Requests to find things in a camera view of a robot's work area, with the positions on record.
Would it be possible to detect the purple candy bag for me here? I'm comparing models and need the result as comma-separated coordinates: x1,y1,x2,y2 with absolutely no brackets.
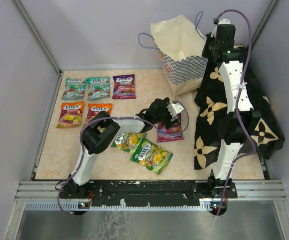
112,74,137,100
157,114,184,143

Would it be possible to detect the checkered paper bag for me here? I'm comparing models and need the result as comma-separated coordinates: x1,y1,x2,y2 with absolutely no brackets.
138,11,208,96

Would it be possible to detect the green lemon candy bag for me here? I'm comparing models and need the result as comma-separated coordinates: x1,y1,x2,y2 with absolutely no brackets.
131,138,174,175
111,132,147,154

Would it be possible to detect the green mint candy bag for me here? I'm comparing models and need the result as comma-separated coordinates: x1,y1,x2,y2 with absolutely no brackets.
87,76,111,101
62,78,87,101

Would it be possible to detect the orange fruits candy bag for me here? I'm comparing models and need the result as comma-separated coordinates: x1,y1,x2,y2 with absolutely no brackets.
56,101,85,129

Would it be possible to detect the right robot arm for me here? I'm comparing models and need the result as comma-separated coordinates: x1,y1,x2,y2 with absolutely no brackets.
203,19,261,198

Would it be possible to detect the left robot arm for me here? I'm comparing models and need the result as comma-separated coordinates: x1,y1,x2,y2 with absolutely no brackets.
58,98,186,199

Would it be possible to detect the black floral pillow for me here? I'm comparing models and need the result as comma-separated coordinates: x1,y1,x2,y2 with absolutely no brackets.
193,44,286,171

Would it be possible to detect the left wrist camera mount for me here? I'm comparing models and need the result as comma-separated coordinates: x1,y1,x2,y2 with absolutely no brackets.
167,102,185,119

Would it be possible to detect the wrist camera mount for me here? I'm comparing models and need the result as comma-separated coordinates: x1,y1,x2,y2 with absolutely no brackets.
167,102,185,119
213,18,232,26

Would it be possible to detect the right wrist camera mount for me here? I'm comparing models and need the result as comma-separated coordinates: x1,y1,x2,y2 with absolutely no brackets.
213,18,232,26

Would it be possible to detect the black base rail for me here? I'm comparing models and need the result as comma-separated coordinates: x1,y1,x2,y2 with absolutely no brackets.
59,179,238,207

